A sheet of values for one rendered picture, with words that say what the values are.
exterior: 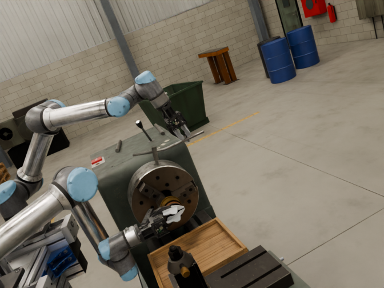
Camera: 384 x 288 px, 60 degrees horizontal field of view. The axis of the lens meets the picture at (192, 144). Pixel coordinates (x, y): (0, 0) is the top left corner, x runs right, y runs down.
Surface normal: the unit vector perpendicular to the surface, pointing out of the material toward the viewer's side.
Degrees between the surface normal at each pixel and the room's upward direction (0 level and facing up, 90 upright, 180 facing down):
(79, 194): 89
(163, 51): 90
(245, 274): 0
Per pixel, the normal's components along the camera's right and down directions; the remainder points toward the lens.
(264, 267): -0.36, -0.89
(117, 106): -0.13, 0.36
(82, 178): 0.73, -0.08
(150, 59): 0.30, 0.19
